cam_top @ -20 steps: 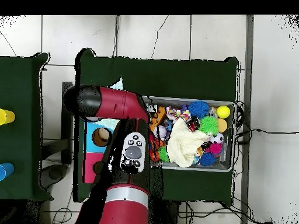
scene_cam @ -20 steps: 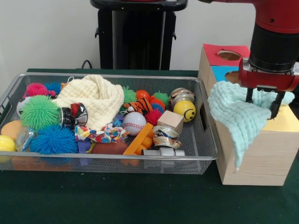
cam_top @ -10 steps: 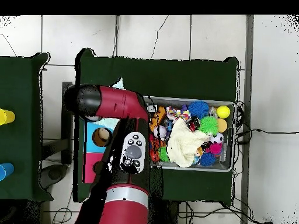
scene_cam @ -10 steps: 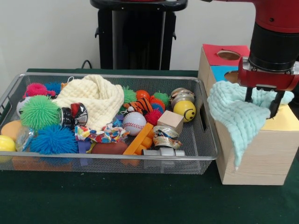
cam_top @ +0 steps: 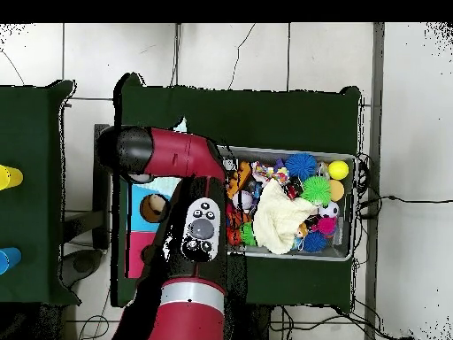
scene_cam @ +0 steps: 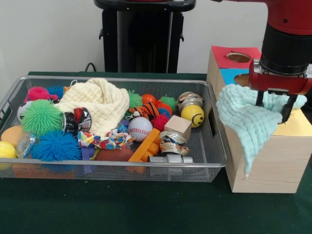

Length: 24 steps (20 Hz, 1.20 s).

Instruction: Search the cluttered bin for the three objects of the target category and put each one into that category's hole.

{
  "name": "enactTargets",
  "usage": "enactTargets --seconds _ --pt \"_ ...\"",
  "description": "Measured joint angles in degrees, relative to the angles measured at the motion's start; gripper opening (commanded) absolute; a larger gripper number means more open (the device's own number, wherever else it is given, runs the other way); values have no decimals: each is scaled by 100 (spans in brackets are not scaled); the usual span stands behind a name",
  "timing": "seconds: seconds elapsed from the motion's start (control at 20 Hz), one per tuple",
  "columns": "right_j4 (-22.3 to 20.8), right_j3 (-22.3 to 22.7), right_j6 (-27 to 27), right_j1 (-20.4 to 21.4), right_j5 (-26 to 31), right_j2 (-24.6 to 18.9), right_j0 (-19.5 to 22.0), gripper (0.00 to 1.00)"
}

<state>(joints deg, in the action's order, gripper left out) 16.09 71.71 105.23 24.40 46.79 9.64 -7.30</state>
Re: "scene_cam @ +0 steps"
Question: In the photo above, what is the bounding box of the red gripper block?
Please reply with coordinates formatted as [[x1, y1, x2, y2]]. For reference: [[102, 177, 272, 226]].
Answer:
[[248, 58, 312, 122]]

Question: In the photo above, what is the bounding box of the light blue waffle cloth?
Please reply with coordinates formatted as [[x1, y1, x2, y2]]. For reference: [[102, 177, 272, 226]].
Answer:
[[215, 84, 307, 180]]

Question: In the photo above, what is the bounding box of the wooden box with three holes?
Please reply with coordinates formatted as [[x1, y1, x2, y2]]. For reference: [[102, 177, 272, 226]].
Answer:
[[206, 45, 312, 195]]

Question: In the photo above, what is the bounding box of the shallow metal mesh bin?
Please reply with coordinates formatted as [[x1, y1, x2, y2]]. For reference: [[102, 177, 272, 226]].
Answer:
[[0, 75, 229, 183]]

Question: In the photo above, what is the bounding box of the yellow smiley ball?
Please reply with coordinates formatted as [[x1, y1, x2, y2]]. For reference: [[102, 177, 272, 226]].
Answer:
[[180, 104, 205, 129]]

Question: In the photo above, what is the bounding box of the wooden cube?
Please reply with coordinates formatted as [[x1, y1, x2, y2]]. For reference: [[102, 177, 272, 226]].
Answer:
[[163, 115, 193, 139]]

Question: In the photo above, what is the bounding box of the white baseball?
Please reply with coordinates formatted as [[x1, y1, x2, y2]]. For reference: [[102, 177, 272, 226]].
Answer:
[[127, 117, 154, 142]]

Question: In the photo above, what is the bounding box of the orange plastic comb block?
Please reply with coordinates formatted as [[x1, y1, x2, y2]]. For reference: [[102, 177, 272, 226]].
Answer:
[[128, 128, 161, 163]]

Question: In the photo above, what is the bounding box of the colourful patterned cloth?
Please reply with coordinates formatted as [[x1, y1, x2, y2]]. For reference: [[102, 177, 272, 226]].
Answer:
[[78, 128, 136, 150]]

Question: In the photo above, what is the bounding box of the cream waffle cloth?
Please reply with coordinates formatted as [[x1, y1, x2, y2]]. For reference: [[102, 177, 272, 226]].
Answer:
[[54, 78, 130, 137]]

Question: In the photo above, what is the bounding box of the dark green tablecloth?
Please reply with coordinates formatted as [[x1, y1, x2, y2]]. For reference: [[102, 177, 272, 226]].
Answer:
[[0, 71, 312, 234]]

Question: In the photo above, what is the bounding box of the crushed black red can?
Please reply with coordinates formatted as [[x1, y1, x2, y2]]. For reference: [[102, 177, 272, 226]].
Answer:
[[59, 107, 93, 134]]

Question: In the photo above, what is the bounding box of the large blue spiky ball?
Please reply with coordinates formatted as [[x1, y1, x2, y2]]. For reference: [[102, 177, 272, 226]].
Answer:
[[31, 130, 82, 162]]

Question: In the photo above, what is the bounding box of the large green spiky ball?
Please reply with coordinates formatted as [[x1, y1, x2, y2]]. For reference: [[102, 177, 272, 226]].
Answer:
[[20, 99, 63, 136]]

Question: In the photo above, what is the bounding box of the plain yellow ball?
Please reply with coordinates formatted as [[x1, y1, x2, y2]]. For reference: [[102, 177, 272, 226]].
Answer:
[[0, 141, 17, 159]]

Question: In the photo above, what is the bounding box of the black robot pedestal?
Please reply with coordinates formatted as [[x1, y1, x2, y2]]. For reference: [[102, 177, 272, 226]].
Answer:
[[94, 0, 197, 73]]

